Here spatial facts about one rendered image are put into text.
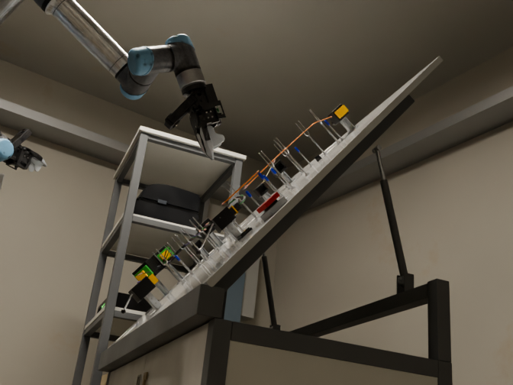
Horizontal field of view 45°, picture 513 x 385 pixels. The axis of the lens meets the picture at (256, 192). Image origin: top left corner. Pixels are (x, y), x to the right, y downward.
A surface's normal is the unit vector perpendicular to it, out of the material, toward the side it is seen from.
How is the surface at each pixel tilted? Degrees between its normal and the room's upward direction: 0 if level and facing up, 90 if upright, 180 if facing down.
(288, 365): 90
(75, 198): 90
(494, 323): 90
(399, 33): 180
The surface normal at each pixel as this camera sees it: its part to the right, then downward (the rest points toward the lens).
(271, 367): 0.39, -0.34
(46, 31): -0.10, 0.91
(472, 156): -0.83, -0.30
